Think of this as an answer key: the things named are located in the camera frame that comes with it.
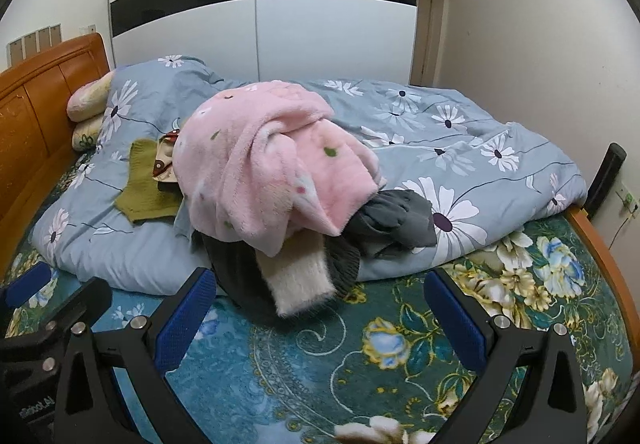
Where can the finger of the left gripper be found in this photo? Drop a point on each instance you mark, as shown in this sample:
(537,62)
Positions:
(24,287)

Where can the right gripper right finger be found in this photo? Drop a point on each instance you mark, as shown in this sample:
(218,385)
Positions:
(550,406)

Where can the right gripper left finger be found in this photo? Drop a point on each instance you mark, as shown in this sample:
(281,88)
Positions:
(89,405)

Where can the pink fleece pajama pants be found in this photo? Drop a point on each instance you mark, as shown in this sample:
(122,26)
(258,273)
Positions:
(257,163)

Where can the orange wooden headboard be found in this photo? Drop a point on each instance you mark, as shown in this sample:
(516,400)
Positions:
(35,129)

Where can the olive green knit garment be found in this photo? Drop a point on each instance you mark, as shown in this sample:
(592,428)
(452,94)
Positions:
(144,198)

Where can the teal floral bed blanket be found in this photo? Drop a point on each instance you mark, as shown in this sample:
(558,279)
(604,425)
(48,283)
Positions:
(380,351)

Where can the cream patterned pillow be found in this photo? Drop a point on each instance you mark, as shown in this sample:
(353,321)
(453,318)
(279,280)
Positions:
(90,100)
(86,134)

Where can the brown patterned small cloth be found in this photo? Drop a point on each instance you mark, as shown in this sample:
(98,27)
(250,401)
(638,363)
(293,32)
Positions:
(163,168)

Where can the grey floral duvet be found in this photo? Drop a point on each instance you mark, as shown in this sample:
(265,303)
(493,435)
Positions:
(450,143)

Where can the dark grey garment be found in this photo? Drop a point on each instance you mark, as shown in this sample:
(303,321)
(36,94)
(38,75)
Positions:
(396,220)

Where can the beige yellow knit sweater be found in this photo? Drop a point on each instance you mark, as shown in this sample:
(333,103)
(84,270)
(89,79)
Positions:
(298,276)

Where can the black chair back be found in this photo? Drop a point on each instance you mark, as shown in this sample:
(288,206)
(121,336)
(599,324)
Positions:
(604,180)

